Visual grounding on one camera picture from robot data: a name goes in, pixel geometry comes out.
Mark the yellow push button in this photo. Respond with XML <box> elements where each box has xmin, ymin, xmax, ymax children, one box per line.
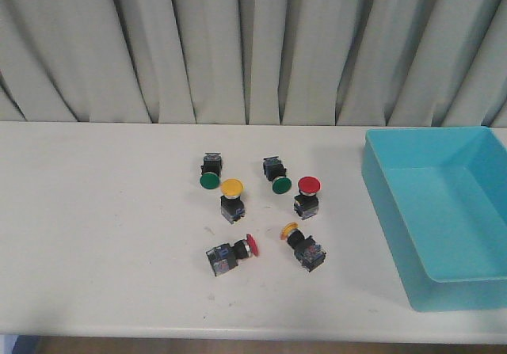
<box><xmin>280</xmin><ymin>223</ymin><xmax>326</xmax><ymax>272</ymax></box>
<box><xmin>220</xmin><ymin>178</ymin><xmax>246</xmax><ymax>224</ymax></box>

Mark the red push button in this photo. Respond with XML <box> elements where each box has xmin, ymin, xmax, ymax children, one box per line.
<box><xmin>293</xmin><ymin>176</ymin><xmax>321</xmax><ymax>220</ymax></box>
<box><xmin>206</xmin><ymin>234</ymin><xmax>259</xmax><ymax>277</ymax></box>

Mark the light blue plastic box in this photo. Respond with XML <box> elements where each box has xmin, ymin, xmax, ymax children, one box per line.
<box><xmin>361</xmin><ymin>127</ymin><xmax>506</xmax><ymax>312</ymax></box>

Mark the right green push button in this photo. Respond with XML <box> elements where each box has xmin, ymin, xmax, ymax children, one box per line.
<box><xmin>263</xmin><ymin>156</ymin><xmax>292</xmax><ymax>195</ymax></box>

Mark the green push button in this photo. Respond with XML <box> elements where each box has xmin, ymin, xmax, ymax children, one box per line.
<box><xmin>199</xmin><ymin>152</ymin><xmax>223</xmax><ymax>189</ymax></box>
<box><xmin>263</xmin><ymin>156</ymin><xmax>292</xmax><ymax>195</ymax></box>

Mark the left green push button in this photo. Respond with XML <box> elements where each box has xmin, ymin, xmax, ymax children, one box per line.
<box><xmin>199</xmin><ymin>152</ymin><xmax>223</xmax><ymax>189</ymax></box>

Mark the grey pleated curtain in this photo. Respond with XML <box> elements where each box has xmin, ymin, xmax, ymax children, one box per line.
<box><xmin>1</xmin><ymin>0</ymin><xmax>506</xmax><ymax>128</ymax></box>

